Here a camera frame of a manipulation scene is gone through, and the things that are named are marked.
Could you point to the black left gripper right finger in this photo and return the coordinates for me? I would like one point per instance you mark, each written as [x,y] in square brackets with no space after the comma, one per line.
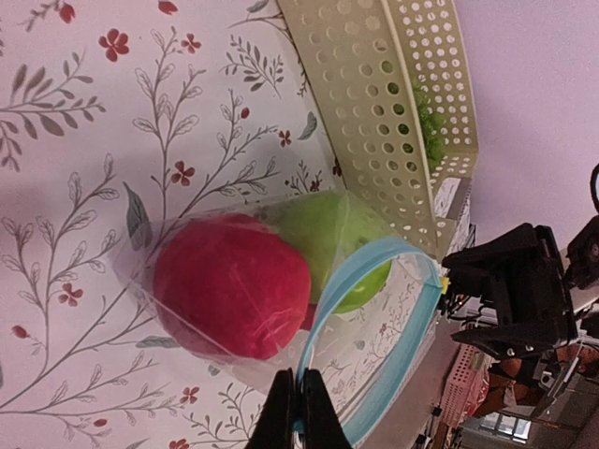
[321,425]

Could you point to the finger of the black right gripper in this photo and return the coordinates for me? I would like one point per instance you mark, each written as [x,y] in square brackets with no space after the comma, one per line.
[469,268]
[514,341]

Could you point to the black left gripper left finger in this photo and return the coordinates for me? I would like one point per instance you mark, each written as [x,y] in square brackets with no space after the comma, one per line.
[274,427]

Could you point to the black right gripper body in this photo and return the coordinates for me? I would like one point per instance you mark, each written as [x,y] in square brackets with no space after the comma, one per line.
[533,292]

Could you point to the green apple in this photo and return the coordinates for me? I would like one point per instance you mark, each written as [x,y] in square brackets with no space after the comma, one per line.
[327,228]

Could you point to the clear blue zip top bag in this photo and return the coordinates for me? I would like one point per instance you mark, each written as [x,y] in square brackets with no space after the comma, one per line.
[363,335]

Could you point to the red apple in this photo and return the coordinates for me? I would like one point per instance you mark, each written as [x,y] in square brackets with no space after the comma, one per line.
[229,286]

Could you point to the light green perforated plastic basket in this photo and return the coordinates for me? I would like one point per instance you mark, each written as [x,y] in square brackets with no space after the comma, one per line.
[360,58]

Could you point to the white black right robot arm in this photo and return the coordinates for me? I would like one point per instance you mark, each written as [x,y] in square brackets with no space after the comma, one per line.
[580,265]

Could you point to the pink perforated background crate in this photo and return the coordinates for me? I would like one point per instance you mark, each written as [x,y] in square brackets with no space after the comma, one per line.
[466,386]

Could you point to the green grape bunch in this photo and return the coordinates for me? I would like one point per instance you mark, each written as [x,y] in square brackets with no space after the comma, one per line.
[431,122]

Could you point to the floral patterned table mat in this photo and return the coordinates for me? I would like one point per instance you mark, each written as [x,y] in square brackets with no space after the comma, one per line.
[191,105]

